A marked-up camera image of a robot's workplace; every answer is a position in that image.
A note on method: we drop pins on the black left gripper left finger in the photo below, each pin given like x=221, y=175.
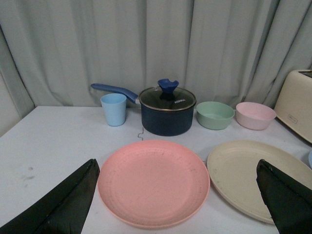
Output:
x=28, y=221

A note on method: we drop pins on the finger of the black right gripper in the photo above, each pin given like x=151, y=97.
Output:
x=288, y=220
x=281, y=190

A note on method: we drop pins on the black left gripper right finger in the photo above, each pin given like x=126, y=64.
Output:
x=69, y=216

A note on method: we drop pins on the blue plate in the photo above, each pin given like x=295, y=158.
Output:
x=310, y=159

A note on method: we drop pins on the pink plate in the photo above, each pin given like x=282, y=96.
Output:
x=153, y=184

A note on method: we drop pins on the cream plate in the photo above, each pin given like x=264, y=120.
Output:
x=232, y=168

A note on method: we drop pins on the cream toaster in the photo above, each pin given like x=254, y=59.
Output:
x=294, y=103

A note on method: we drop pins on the pink bowl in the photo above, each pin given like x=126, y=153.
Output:
x=254, y=116

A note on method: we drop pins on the green bowl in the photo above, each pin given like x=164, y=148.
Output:
x=214, y=115

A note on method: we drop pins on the light blue cup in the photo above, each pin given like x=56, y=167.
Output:
x=114, y=107

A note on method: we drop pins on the dark blue saucepan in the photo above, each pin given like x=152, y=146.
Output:
x=161, y=123

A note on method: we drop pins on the glass pot lid blue knob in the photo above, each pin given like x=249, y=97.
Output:
x=167, y=96

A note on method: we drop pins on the grey curtain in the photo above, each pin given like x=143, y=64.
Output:
x=230, y=51

